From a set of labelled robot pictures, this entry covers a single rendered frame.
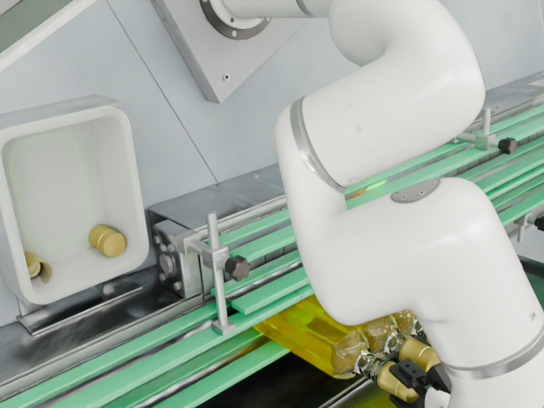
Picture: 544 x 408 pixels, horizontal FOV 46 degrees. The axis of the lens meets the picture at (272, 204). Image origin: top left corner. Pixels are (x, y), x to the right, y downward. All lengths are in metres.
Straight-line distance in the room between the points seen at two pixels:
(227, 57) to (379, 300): 0.58
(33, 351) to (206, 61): 0.45
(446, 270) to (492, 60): 1.18
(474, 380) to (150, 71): 0.63
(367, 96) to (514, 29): 1.18
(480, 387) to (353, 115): 0.22
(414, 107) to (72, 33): 0.52
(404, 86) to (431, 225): 0.11
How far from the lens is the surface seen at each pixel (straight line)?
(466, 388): 0.50
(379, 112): 0.48
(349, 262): 0.45
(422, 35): 0.48
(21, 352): 0.86
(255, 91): 1.05
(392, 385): 0.81
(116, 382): 0.80
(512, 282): 0.47
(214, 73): 0.95
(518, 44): 1.68
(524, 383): 0.49
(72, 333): 0.87
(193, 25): 0.92
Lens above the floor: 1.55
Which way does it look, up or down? 46 degrees down
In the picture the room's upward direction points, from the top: 111 degrees clockwise
